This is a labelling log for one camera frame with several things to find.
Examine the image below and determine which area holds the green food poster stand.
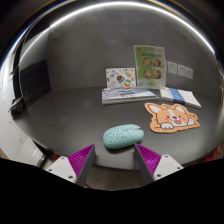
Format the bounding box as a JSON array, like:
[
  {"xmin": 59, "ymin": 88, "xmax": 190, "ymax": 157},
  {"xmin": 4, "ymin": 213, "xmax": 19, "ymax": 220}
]
[{"xmin": 133, "ymin": 44, "xmax": 167, "ymax": 90}]

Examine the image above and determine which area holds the white sticker-print card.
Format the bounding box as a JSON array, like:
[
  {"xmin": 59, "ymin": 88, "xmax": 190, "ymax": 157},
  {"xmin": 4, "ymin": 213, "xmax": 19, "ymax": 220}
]
[{"xmin": 105, "ymin": 67, "xmax": 137, "ymax": 89}]

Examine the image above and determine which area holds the corgi-shaped orange mouse pad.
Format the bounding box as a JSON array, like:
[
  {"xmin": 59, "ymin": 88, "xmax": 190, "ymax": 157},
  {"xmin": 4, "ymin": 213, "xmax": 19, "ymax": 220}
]
[{"xmin": 144, "ymin": 102, "xmax": 201, "ymax": 134}]

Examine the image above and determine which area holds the white wall socket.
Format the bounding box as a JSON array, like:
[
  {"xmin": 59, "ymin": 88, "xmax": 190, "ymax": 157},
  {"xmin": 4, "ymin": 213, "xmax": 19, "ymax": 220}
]
[
  {"xmin": 185, "ymin": 67, "xmax": 194, "ymax": 80},
  {"xmin": 167, "ymin": 61, "xmax": 178, "ymax": 75},
  {"xmin": 177, "ymin": 64, "xmax": 188, "ymax": 78}
]

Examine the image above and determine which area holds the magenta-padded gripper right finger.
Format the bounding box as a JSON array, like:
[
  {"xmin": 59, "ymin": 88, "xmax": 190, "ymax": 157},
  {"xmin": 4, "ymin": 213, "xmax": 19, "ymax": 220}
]
[{"xmin": 133, "ymin": 143, "xmax": 185, "ymax": 186}]

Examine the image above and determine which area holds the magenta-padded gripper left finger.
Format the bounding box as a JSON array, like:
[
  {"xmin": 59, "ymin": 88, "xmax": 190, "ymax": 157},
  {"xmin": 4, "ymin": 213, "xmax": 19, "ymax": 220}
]
[{"xmin": 45, "ymin": 143, "xmax": 97, "ymax": 188}]

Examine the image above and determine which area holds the grey striped book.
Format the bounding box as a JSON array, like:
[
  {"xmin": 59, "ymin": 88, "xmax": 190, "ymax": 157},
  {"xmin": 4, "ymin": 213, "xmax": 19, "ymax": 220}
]
[{"xmin": 101, "ymin": 87, "xmax": 160, "ymax": 106}]

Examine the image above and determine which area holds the white book with blue band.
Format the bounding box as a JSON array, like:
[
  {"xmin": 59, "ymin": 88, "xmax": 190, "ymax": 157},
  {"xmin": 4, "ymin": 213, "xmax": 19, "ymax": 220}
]
[{"xmin": 159, "ymin": 86, "xmax": 203, "ymax": 110}]

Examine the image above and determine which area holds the mint green computer mouse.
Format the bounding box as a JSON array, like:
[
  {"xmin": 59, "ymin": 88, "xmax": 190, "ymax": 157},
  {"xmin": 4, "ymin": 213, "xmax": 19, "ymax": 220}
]
[{"xmin": 102, "ymin": 124, "xmax": 145, "ymax": 150}]

